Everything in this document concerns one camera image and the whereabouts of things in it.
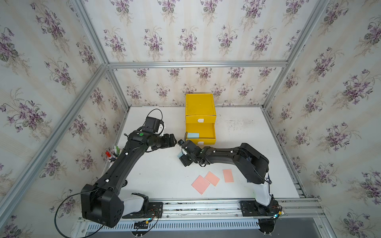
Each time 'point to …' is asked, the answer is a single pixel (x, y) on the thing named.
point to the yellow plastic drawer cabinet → (200, 118)
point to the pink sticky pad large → (200, 184)
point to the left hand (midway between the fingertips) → (172, 143)
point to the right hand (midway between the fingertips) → (186, 157)
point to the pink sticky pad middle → (212, 178)
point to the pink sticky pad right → (228, 175)
